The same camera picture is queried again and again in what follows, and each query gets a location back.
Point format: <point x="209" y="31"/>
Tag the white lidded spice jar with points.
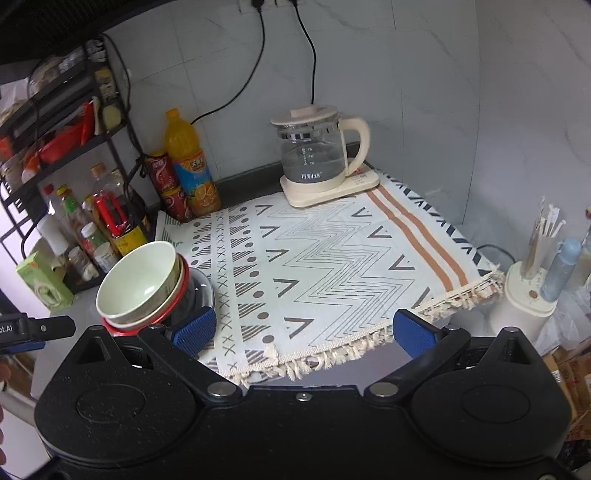
<point x="105" y="257"/>

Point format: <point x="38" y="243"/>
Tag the blue thermos bottle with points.
<point x="561" y="268"/>

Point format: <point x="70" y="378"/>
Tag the pale green bowl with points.
<point x="152" y="309"/>
<point x="136" y="276"/>

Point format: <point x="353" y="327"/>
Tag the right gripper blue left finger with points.
<point x="176" y="347"/>

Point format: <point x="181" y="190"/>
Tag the clear glass spice jar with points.
<point x="82" y="265"/>

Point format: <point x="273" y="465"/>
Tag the red container on shelf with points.
<point x="75" y="133"/>

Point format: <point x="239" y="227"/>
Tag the orange juice bottle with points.
<point x="182" y="145"/>

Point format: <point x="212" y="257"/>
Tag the lower red soda can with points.
<point x="176" y="204"/>

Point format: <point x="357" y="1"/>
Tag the black metal kitchen rack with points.
<point x="74" y="113"/>

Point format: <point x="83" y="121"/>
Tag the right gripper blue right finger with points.
<point x="432" y="350"/>

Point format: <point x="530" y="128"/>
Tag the red and black bowl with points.
<point x="177" y="304"/>

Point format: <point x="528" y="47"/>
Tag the cream kettle base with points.
<point x="307" y="195"/>

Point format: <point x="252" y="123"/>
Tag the white deep plate blue print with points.
<point x="204" y="296"/>

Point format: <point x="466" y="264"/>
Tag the red soda can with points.
<point x="176" y="204"/>
<point x="161" y="171"/>

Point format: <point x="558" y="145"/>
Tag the white chopstick holder appliance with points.
<point x="522" y="305"/>

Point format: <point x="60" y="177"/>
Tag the glass electric kettle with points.
<point x="313" y="143"/>

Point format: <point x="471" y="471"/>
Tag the upper red soda can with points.
<point x="161" y="171"/>

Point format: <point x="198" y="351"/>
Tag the patterned fringed table cloth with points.
<point x="301" y="290"/>

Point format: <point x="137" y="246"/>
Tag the soy sauce bottle red handle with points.
<point x="115" y="211"/>

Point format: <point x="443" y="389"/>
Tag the green cardboard box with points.
<point x="44" y="283"/>

